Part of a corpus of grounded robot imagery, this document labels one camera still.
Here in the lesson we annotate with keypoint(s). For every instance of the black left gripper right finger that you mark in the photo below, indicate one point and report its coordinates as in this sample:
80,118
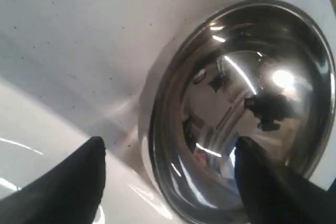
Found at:
272,192

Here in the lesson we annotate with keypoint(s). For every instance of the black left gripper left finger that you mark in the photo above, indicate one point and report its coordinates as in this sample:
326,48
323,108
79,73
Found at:
71,192

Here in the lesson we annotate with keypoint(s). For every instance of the steel bowl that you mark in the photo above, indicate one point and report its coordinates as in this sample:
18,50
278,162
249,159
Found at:
260,69

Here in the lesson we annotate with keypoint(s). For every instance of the white square plate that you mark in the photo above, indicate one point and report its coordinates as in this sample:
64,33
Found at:
34,139

